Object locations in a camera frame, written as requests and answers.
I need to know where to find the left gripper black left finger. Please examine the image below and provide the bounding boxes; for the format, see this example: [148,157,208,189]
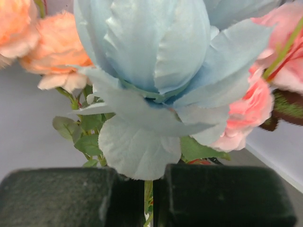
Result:
[0,167,145,227]

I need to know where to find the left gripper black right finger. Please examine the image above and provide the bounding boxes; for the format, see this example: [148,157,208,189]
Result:
[153,164,297,227]

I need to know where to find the blue hydrangea stem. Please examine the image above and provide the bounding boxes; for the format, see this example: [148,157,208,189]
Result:
[68,0,282,227]

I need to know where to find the pink double rose stem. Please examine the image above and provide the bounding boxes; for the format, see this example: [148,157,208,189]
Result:
[179,1,303,166]

